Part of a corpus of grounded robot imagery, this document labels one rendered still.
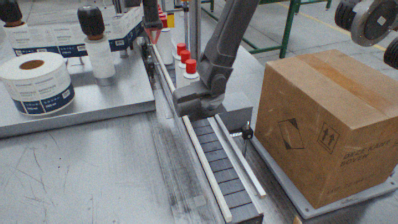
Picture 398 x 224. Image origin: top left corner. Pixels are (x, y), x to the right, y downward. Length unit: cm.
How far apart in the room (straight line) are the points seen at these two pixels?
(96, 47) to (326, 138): 82
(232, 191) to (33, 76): 71
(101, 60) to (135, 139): 35
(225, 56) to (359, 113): 30
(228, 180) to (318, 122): 27
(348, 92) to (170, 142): 54
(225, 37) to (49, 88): 66
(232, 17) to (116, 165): 55
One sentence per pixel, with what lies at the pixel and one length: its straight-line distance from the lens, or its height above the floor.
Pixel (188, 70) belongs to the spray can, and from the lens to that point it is 81.
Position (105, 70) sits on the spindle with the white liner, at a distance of 111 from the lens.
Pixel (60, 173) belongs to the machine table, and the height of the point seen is 83.
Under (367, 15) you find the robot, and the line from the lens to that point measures 112.
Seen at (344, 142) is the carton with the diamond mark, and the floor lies 108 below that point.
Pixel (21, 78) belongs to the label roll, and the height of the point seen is 102.
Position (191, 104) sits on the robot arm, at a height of 108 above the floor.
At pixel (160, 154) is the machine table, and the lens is 86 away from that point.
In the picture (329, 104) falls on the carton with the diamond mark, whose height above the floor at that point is 112.
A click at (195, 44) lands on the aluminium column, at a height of 94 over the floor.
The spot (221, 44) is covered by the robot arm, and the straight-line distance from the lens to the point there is 58.
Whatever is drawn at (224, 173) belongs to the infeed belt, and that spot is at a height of 88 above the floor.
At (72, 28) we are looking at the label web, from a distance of 129.
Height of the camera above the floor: 145
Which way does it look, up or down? 38 degrees down
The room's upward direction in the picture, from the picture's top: straight up
